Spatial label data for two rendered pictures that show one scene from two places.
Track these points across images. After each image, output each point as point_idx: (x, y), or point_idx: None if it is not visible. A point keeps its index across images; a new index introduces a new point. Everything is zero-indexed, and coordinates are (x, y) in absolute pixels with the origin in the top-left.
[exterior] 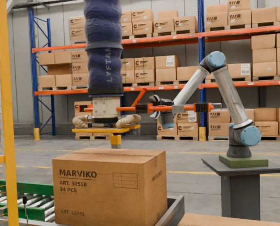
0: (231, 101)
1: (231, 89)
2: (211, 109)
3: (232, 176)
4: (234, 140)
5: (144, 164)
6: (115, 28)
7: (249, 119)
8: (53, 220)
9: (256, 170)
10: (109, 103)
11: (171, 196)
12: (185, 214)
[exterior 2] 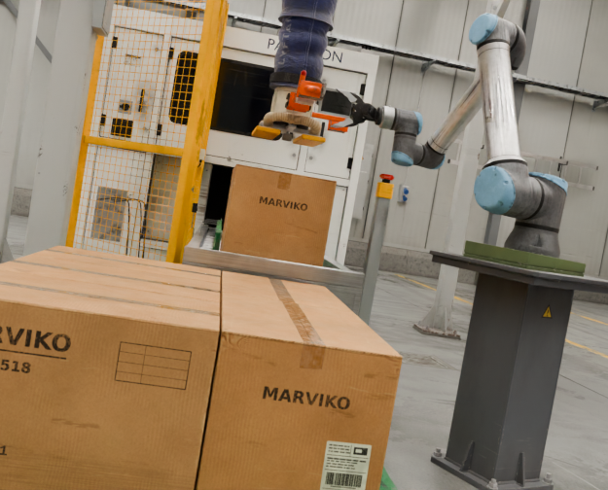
0: (484, 113)
1: (488, 87)
2: (320, 94)
3: (480, 283)
4: None
5: (237, 166)
6: None
7: (512, 155)
8: None
9: (482, 262)
10: (278, 95)
11: None
12: (317, 285)
